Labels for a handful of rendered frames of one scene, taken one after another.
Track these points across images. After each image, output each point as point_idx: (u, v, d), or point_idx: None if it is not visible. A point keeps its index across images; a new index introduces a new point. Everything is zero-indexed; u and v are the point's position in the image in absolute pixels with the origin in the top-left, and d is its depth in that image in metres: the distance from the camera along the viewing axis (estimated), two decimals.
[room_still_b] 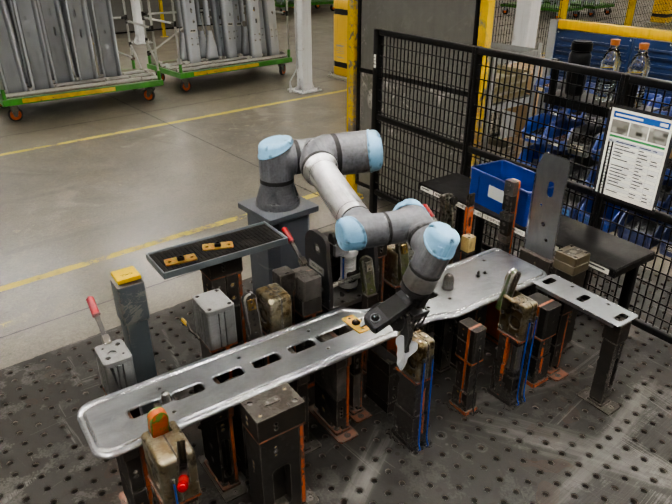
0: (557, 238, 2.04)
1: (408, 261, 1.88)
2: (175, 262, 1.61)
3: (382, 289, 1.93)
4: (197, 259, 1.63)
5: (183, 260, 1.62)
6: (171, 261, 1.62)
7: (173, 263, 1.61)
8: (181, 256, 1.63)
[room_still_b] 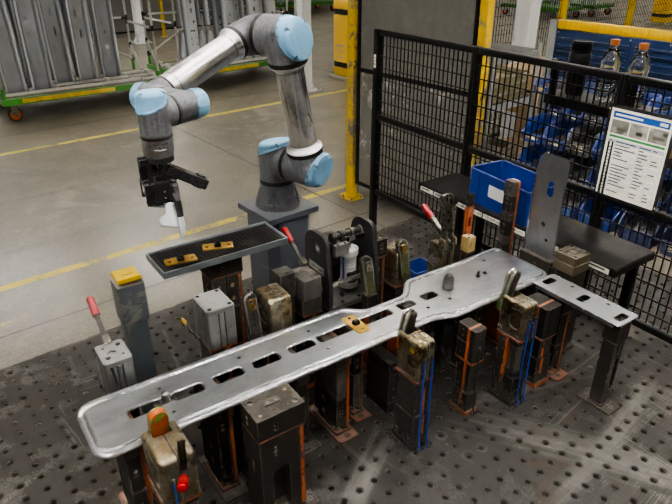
0: (557, 238, 2.04)
1: (408, 261, 1.88)
2: (175, 262, 1.61)
3: (382, 289, 1.93)
4: (197, 259, 1.63)
5: (183, 261, 1.62)
6: (171, 261, 1.62)
7: (173, 263, 1.61)
8: (181, 256, 1.63)
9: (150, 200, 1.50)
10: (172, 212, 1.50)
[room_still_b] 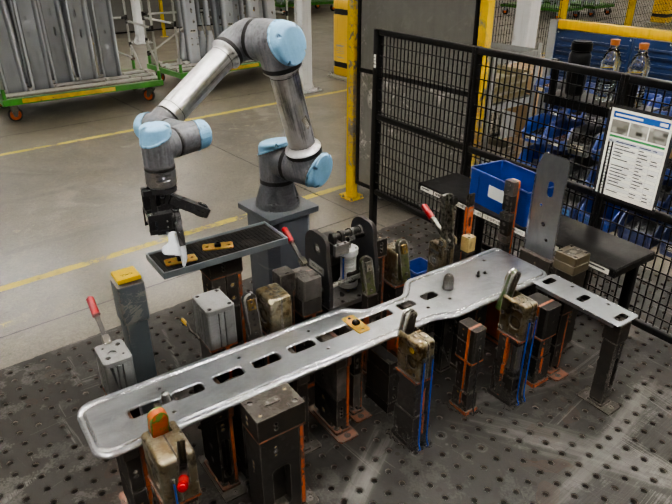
0: (557, 238, 2.04)
1: (408, 261, 1.88)
2: (175, 262, 1.61)
3: (382, 289, 1.93)
4: (197, 259, 1.63)
5: None
6: (171, 261, 1.62)
7: (173, 263, 1.61)
8: (181, 256, 1.63)
9: (153, 229, 1.53)
10: (174, 241, 1.54)
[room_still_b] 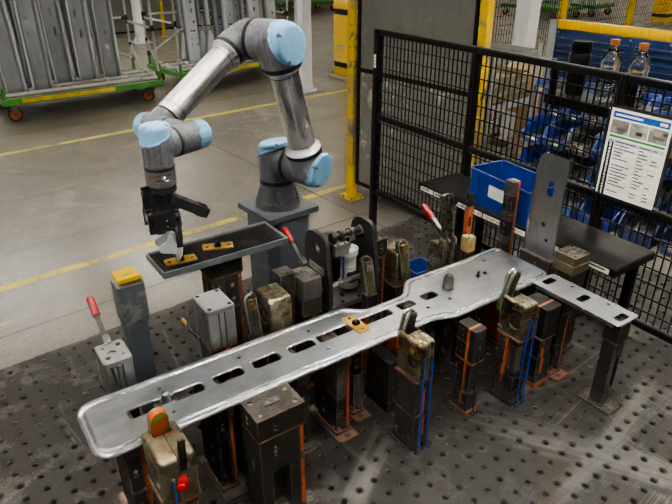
0: (557, 238, 2.04)
1: (408, 261, 1.88)
2: (175, 262, 1.61)
3: (382, 289, 1.93)
4: (197, 259, 1.63)
5: (183, 261, 1.62)
6: (171, 261, 1.62)
7: (173, 263, 1.61)
8: (181, 256, 1.63)
9: (153, 229, 1.53)
10: (172, 241, 1.57)
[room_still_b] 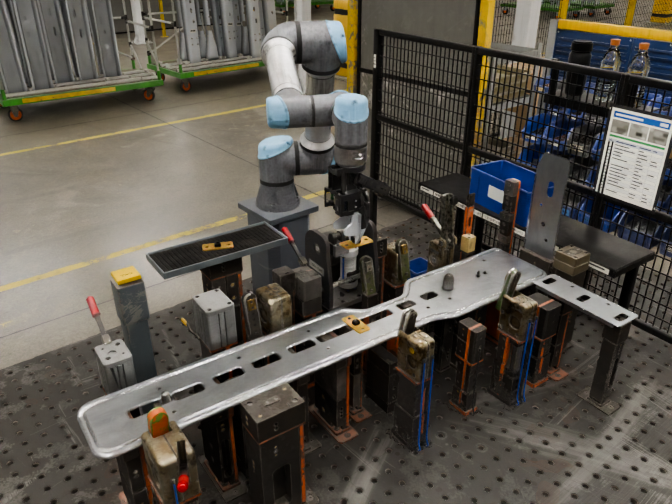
0: (557, 238, 2.04)
1: (408, 261, 1.88)
2: (353, 245, 1.52)
3: (382, 289, 1.93)
4: (373, 241, 1.55)
5: (360, 243, 1.53)
6: (348, 244, 1.53)
7: (352, 246, 1.52)
8: None
9: (342, 210, 1.44)
10: (356, 222, 1.48)
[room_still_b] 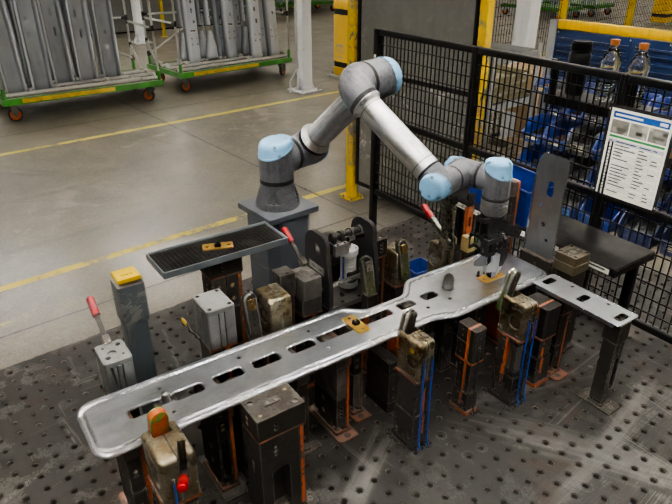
0: (557, 238, 2.04)
1: (408, 261, 1.88)
2: (490, 279, 1.81)
3: (382, 289, 1.93)
4: (504, 275, 1.84)
5: (494, 277, 1.82)
6: (485, 278, 1.82)
7: (489, 280, 1.81)
8: (491, 273, 1.83)
9: (486, 252, 1.73)
10: (495, 261, 1.77)
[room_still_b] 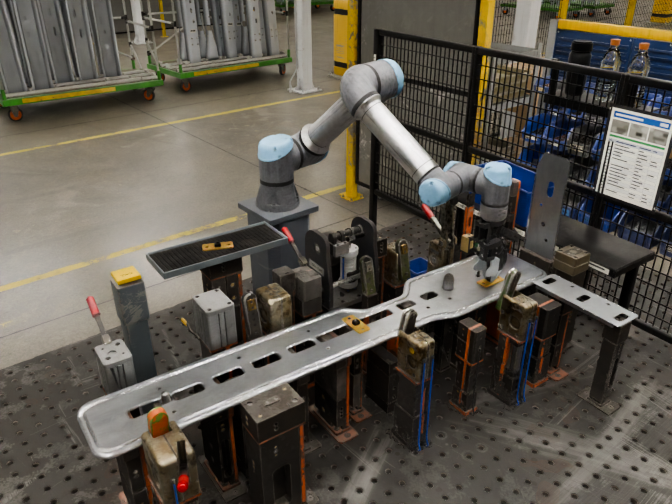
0: (557, 238, 2.04)
1: (408, 261, 1.88)
2: (489, 283, 1.82)
3: (382, 289, 1.93)
4: (503, 279, 1.85)
5: (494, 281, 1.83)
6: (484, 282, 1.83)
7: (488, 284, 1.82)
8: (490, 277, 1.84)
9: (485, 256, 1.74)
10: (494, 265, 1.78)
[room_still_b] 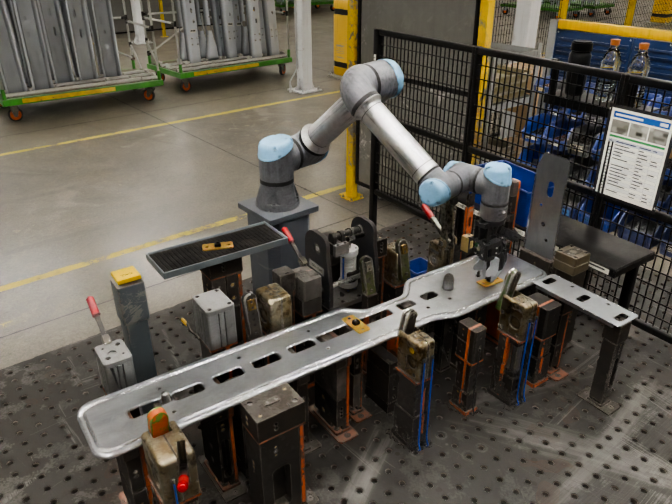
0: (557, 238, 2.04)
1: (408, 261, 1.88)
2: (489, 283, 1.82)
3: (382, 289, 1.93)
4: (503, 280, 1.85)
5: (494, 282, 1.83)
6: (484, 282, 1.83)
7: (488, 284, 1.82)
8: (490, 278, 1.84)
9: (485, 256, 1.74)
10: (494, 265, 1.78)
